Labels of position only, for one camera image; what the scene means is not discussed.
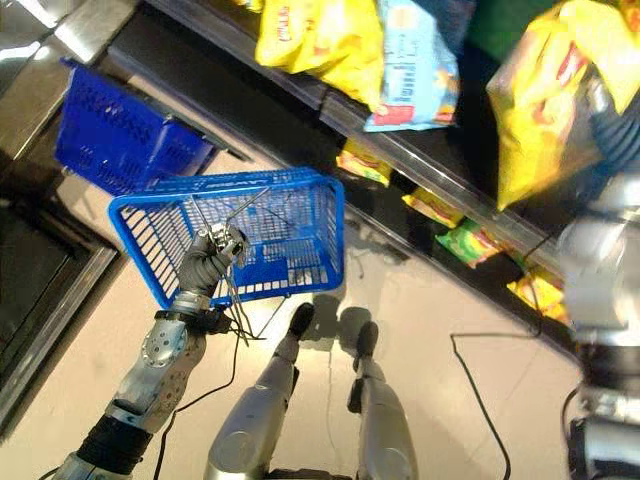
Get dark framed cabinet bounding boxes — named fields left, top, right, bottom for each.
left=0, top=197, right=122, bottom=444

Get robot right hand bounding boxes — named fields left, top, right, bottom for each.
left=585, top=67, right=640, bottom=174

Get green snack packet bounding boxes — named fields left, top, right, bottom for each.
left=434, top=217, right=507, bottom=270

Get silver robot left leg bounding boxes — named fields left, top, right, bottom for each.
left=203, top=301, right=317, bottom=480

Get small yellow snack packet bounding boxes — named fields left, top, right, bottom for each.
left=335, top=139, right=394, bottom=188
left=401, top=186, right=467, bottom=230
left=506, top=268, right=572, bottom=325

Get dark green snack bag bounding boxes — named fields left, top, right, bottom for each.
left=464, top=0, right=559, bottom=54

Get black floor cable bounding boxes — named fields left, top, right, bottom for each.
left=449, top=331, right=545, bottom=480

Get light blue snack bag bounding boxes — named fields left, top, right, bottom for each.
left=362, top=0, right=462, bottom=133

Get silver robot right leg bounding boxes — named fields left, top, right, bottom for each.
left=346, top=320, right=420, bottom=480

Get blue plastic shopping basket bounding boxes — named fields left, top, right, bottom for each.
left=53, top=57, right=217, bottom=197

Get blue plastic basket wire handles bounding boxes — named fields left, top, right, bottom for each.
left=107, top=167, right=347, bottom=346

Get black store shelf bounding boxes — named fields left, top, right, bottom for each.
left=106, top=0, right=584, bottom=354

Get silver robot leg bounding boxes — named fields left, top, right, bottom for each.
left=203, top=301, right=317, bottom=480
left=346, top=320, right=420, bottom=480

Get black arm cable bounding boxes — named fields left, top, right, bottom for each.
left=151, top=319, right=242, bottom=480

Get yellow chips bag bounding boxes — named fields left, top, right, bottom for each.
left=254, top=0, right=387, bottom=114
left=558, top=0, right=640, bottom=115
left=486, top=7, right=604, bottom=212

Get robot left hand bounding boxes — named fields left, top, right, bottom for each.
left=176, top=225, right=251, bottom=301

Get steel counter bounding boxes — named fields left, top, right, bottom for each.
left=0, top=0, right=139, bottom=159

